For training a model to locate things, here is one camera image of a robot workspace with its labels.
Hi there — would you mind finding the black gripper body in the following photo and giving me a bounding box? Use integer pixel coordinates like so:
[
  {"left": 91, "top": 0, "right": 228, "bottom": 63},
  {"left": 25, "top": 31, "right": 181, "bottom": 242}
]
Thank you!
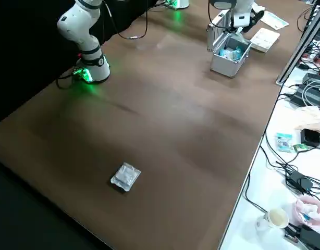
[{"left": 242, "top": 10, "right": 265, "bottom": 33}]

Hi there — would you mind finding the white partition tray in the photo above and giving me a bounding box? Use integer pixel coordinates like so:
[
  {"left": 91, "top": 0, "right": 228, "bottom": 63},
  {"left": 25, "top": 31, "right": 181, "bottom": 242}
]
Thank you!
[{"left": 250, "top": 27, "right": 281, "bottom": 53}]

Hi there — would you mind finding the aluminium first-aid kit case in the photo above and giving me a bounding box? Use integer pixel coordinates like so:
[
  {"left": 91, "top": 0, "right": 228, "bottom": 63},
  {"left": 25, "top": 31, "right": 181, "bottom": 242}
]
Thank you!
[{"left": 206, "top": 14, "right": 252, "bottom": 78}]

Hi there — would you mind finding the clear white gauze packet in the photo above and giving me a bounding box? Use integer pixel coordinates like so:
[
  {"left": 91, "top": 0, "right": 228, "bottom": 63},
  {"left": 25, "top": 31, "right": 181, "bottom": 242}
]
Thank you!
[{"left": 110, "top": 161, "right": 142, "bottom": 193}]

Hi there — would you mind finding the long white green packet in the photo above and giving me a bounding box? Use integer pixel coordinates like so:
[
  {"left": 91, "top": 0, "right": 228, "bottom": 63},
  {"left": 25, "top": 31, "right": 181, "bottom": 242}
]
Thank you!
[{"left": 259, "top": 10, "right": 290, "bottom": 30}]

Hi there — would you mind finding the clear bag of blue sachets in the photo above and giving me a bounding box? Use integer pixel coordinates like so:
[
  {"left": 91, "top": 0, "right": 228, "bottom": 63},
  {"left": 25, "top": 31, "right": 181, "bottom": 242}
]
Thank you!
[
  {"left": 218, "top": 47, "right": 234, "bottom": 59},
  {"left": 275, "top": 132, "right": 293, "bottom": 153}
]

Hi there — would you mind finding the black power supply box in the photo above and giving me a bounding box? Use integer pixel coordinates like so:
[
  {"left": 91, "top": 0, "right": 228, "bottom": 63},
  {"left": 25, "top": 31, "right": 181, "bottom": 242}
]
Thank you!
[{"left": 290, "top": 72, "right": 320, "bottom": 107}]

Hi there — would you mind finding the pale pink plastic bag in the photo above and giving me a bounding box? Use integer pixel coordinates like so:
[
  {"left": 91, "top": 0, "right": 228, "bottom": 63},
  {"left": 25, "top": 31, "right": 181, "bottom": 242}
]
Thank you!
[{"left": 294, "top": 106, "right": 320, "bottom": 135}]

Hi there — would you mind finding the small black box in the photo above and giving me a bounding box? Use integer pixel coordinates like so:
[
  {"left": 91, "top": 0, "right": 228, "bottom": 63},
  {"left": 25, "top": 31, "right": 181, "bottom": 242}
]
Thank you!
[{"left": 300, "top": 129, "right": 320, "bottom": 148}]

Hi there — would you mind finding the small green packet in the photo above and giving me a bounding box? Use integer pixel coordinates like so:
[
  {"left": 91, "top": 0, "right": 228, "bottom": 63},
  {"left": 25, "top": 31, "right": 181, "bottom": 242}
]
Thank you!
[{"left": 292, "top": 143, "right": 316, "bottom": 153}]

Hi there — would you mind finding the black power adapter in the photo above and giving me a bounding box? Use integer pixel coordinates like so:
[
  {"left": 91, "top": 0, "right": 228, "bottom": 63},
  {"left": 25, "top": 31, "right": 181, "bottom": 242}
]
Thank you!
[
  {"left": 286, "top": 170, "right": 314, "bottom": 195},
  {"left": 298, "top": 225, "right": 320, "bottom": 250}
]

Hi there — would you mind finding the pink bowl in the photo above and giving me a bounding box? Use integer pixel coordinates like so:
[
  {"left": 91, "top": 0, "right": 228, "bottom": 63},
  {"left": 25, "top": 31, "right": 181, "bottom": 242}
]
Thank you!
[{"left": 294, "top": 195, "right": 320, "bottom": 227}]

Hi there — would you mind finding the white paper cup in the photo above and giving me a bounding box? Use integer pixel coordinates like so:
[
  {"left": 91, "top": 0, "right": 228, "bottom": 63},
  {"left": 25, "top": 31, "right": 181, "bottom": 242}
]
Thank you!
[{"left": 256, "top": 207, "right": 290, "bottom": 230}]

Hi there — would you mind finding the aluminium frame post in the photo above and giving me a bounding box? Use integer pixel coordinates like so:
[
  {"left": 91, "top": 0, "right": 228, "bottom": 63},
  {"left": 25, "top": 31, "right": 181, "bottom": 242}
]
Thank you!
[{"left": 276, "top": 5, "right": 320, "bottom": 84}]

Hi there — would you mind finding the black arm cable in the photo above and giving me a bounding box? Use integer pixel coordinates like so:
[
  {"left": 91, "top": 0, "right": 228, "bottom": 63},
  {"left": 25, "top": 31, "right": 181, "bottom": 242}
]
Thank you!
[{"left": 102, "top": 0, "right": 150, "bottom": 40}]

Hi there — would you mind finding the black base cable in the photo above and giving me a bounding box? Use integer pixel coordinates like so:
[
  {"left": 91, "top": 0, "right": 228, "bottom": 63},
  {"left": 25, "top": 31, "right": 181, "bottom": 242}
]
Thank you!
[{"left": 55, "top": 71, "right": 80, "bottom": 91}]

